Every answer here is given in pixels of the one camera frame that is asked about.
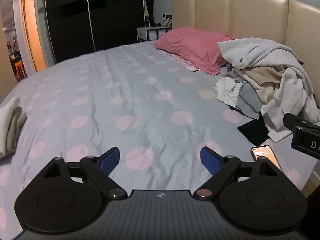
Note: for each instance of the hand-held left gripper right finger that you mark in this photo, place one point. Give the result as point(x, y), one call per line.
point(211, 162)

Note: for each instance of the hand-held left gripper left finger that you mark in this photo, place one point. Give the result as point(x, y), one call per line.
point(110, 160)

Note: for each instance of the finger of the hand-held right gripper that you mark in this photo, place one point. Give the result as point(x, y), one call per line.
point(297, 123)

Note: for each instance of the light grey printed sweatshirt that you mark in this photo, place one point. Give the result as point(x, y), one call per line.
point(260, 51)

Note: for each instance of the white clothes stand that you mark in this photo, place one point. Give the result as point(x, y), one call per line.
point(147, 10)

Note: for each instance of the black cloth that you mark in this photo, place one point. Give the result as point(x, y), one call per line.
point(255, 130)

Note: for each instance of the smartphone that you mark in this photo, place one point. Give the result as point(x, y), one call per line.
point(264, 152)

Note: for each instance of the grey-green garment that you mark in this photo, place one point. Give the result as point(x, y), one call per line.
point(250, 100)

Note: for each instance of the dark patterned cloth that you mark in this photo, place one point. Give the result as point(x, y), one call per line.
point(229, 68)

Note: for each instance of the pale pink pillow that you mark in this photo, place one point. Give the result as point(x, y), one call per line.
point(186, 62)

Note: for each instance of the folded white garment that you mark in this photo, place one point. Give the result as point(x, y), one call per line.
point(6, 120)

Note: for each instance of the beige padded headboard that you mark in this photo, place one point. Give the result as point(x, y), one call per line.
point(250, 15)

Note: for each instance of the white nightstand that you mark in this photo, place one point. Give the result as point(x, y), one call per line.
point(147, 33)

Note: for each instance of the black wardrobe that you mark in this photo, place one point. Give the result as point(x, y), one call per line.
point(100, 10)

